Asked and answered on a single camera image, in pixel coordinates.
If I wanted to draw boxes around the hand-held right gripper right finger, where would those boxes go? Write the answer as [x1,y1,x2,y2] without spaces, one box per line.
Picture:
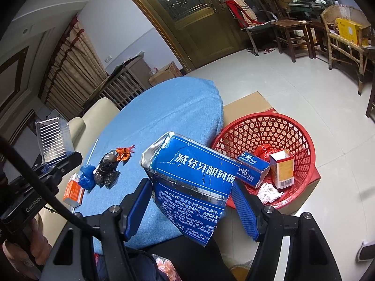
[231,178,343,281]

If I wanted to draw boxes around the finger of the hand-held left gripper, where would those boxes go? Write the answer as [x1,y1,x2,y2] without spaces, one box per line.
[34,164,51,177]
[44,151,83,179]

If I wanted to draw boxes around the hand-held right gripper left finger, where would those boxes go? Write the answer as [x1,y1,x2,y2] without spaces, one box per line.
[44,178,154,281]

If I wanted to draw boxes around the clear plastic tray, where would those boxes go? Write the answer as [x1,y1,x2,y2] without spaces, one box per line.
[35,116,74,164]

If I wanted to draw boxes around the blue foil wrapper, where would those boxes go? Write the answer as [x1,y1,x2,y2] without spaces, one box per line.
[78,173,96,191]

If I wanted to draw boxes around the silvery white wad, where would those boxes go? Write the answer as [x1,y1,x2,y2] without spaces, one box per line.
[257,181,285,205]

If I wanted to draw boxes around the black printed packet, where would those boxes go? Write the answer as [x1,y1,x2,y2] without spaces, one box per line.
[94,170,120,189]

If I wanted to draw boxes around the black plastic bag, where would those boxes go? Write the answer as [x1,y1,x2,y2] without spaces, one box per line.
[98,152,118,179]

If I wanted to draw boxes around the narrow toothpaste box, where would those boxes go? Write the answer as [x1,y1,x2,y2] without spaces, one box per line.
[236,152,270,188]

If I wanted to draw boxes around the orange red wrapper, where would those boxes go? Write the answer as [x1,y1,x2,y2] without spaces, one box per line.
[116,144,136,163]

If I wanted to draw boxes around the orange white medicine box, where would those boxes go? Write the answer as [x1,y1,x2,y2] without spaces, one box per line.
[269,149,295,189]

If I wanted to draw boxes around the large blue toothpaste box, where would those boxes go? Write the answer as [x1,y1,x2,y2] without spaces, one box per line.
[140,131,241,246]

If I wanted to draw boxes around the red plastic basket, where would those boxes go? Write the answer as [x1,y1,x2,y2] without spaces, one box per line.
[211,113,316,210]

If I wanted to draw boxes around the person's left hand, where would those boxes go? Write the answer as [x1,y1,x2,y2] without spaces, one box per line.
[2,217,53,273]

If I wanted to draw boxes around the thin white stick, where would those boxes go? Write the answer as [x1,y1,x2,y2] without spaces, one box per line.
[87,138,99,164]

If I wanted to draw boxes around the orange white tissue pack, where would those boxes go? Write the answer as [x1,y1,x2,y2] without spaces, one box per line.
[63,173,85,206]

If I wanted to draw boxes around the cream leather sofa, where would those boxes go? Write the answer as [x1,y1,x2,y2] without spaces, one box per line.
[35,97,120,249]

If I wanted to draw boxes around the red floral cloth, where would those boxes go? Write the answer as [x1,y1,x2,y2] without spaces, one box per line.
[154,256,182,281]

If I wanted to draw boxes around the brown curtains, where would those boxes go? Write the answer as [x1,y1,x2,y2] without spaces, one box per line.
[38,16,109,120]

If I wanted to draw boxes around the wooden crib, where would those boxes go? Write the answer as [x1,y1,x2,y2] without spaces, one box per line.
[98,51,147,110]

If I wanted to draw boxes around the blue tablecloth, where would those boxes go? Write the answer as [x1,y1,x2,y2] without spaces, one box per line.
[57,77,227,255]

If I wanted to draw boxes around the flat cardboard box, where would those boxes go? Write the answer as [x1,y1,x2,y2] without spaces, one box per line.
[223,91,321,214]

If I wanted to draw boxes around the wooden double door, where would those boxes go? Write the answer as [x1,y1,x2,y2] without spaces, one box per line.
[113,0,273,74]

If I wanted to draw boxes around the wicker chair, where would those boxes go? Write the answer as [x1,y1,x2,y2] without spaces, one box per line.
[320,4,375,96]

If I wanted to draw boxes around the dark wooden stool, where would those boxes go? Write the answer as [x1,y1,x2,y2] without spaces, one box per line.
[305,20,330,60]

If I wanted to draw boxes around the red striped cloth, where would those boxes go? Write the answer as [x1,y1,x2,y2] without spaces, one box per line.
[224,0,260,28]

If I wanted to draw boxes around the yellow box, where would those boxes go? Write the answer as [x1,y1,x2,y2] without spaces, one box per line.
[335,18,370,47]

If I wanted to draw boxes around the wooden chair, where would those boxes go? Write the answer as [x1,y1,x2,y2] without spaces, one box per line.
[255,0,296,21]

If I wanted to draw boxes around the dark desk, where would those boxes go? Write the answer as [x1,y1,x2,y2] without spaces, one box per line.
[289,0,340,18]

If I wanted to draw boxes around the black cable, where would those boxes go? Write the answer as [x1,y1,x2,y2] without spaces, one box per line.
[0,136,98,235]

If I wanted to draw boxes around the metal frame chair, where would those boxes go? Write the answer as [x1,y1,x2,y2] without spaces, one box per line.
[231,0,277,57]

